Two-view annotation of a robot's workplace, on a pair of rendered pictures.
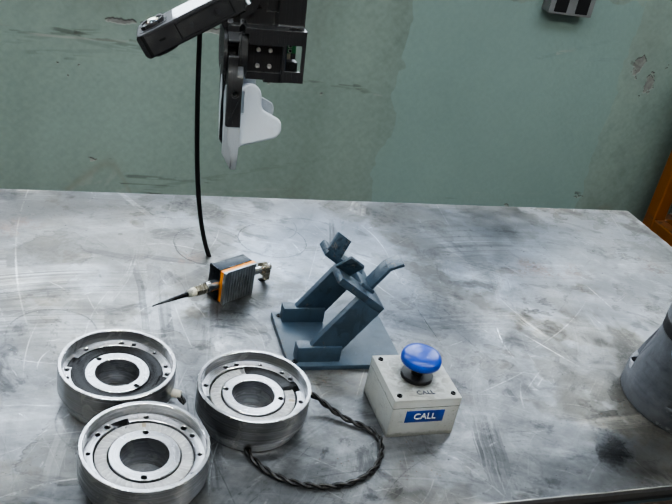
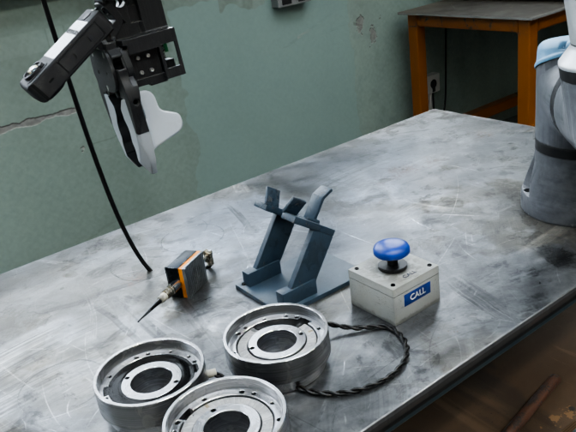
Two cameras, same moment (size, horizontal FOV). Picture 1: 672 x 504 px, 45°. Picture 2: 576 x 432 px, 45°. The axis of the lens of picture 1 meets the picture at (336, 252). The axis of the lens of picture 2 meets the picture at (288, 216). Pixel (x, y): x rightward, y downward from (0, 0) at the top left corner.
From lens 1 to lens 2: 0.18 m
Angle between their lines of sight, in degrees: 12
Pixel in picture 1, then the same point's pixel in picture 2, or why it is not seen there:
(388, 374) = (371, 275)
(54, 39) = not seen: outside the picture
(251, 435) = (300, 370)
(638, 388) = (544, 207)
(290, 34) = (160, 33)
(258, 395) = (277, 344)
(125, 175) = not seen: outside the picture
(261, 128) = (166, 126)
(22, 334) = (35, 399)
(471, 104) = (251, 103)
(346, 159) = (173, 188)
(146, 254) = (97, 292)
